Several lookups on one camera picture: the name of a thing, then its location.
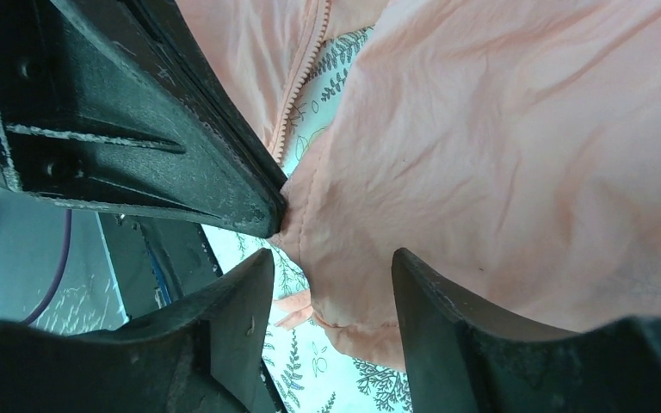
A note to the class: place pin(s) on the salmon pink hooded jacket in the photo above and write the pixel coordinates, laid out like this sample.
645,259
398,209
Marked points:
514,146

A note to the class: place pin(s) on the floral patterned table mat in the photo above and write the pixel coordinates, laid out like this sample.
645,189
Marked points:
308,372

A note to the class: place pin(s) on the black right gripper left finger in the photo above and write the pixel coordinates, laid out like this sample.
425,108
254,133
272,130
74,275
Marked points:
202,353

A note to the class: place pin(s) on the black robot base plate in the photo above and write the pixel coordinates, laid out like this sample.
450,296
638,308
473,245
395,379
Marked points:
157,261

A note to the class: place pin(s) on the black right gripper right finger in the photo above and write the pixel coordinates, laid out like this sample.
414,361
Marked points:
465,354

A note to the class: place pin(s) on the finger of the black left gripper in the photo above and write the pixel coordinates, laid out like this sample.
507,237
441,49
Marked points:
111,106

